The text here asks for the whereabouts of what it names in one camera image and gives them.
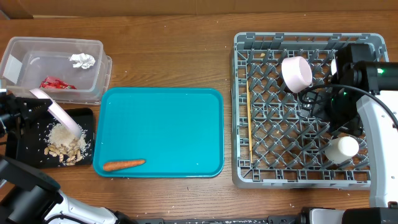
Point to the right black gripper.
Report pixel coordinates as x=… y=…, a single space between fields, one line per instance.
x=321 y=103

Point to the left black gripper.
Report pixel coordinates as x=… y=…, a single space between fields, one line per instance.
x=15 y=107

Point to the white round plate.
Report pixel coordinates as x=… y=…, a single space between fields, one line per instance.
x=59 y=113

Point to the pink-white bowl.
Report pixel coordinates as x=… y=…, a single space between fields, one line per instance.
x=296 y=73

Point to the red snack wrapper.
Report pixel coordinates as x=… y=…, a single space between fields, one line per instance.
x=55 y=83

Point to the white tissue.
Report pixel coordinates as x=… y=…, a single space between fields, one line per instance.
x=84 y=61

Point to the orange carrot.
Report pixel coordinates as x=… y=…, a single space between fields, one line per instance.
x=120 y=165

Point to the white bowl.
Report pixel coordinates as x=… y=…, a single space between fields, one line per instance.
x=333 y=67

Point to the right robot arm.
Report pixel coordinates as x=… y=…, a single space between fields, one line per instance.
x=362 y=96

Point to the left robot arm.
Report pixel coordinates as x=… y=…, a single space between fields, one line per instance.
x=35 y=196

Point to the black plastic bin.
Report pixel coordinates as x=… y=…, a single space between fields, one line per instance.
x=29 y=149

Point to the white cup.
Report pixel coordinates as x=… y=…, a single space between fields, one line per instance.
x=341 y=149

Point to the rice pile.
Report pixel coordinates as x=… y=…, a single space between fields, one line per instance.
x=60 y=136

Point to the grey dish rack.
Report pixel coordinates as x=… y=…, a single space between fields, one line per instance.
x=287 y=150

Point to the peanut shells pile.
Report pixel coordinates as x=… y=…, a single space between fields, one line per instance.
x=67 y=155

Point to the clear plastic bin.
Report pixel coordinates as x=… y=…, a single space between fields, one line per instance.
x=27 y=61

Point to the teal serving tray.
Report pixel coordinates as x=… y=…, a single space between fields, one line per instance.
x=179 y=132

